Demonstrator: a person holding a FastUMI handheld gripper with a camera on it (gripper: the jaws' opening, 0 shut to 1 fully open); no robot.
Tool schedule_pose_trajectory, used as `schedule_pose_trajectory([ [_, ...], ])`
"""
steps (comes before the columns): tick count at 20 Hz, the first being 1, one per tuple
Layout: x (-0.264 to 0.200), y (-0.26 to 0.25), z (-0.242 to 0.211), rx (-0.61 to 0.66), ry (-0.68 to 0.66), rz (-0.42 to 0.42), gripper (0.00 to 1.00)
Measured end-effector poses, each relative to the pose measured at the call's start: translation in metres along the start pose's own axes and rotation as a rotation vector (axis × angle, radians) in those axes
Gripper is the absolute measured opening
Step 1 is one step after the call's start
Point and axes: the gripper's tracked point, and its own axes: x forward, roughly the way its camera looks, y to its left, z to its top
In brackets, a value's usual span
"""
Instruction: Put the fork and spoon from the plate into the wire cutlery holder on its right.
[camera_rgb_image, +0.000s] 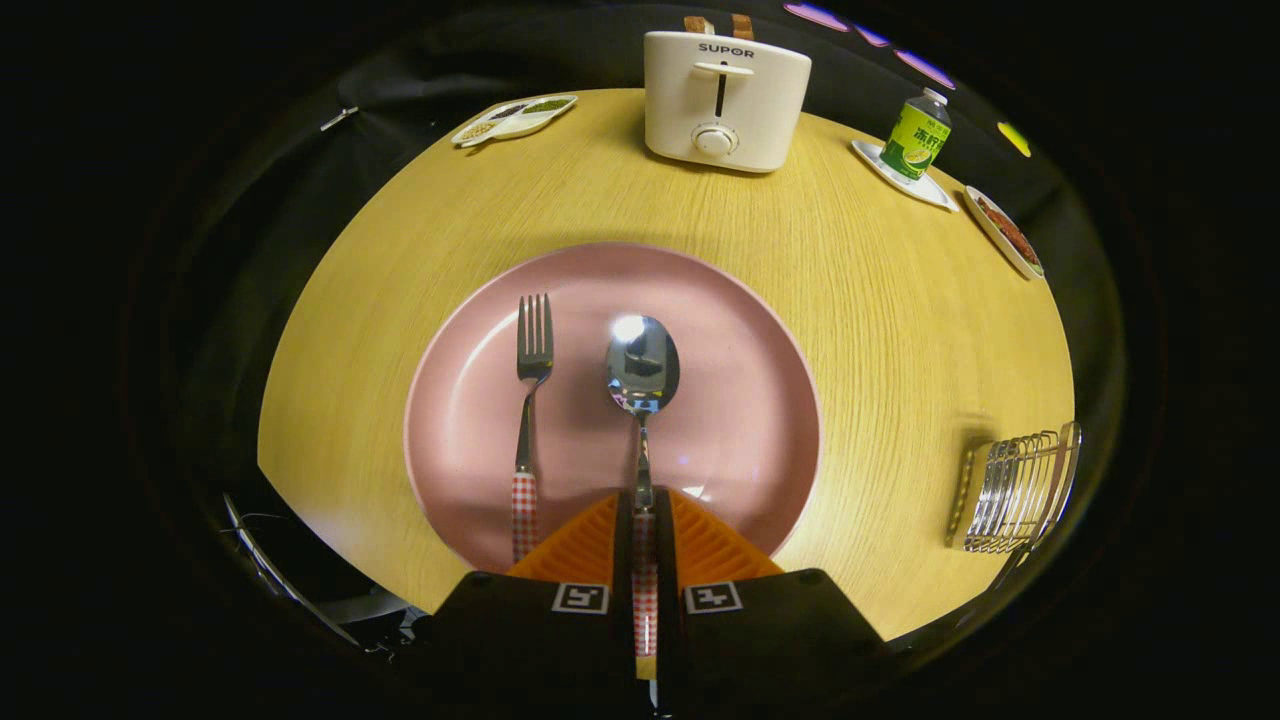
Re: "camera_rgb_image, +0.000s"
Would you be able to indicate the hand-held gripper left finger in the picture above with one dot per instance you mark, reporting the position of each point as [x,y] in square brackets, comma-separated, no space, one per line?
[540,640]

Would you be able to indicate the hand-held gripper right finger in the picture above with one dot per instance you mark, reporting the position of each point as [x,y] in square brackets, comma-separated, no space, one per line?
[760,640]

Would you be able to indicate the pink round plate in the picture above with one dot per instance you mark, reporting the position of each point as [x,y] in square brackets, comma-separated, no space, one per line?
[740,400]

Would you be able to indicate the white plate of food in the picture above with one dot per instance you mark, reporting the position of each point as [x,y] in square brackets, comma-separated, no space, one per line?
[995,240]

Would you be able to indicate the red meat slices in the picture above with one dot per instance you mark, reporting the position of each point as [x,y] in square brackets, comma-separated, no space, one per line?
[1012,235]

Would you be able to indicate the white square coaster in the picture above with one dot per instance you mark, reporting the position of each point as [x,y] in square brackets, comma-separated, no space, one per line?
[930,190]

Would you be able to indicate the white divided bean dish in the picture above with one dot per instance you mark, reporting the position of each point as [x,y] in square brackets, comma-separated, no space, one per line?
[515,125]

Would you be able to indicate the green label drink bottle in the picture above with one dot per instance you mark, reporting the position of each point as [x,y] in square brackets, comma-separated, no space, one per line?
[915,140]

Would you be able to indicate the white toaster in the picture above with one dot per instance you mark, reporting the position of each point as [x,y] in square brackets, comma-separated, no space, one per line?
[680,100]

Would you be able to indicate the silver clip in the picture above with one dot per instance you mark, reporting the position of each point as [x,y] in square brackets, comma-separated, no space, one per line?
[340,118]

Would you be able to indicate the toasted bread slice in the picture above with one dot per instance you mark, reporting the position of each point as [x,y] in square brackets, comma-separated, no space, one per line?
[698,24]
[742,26]

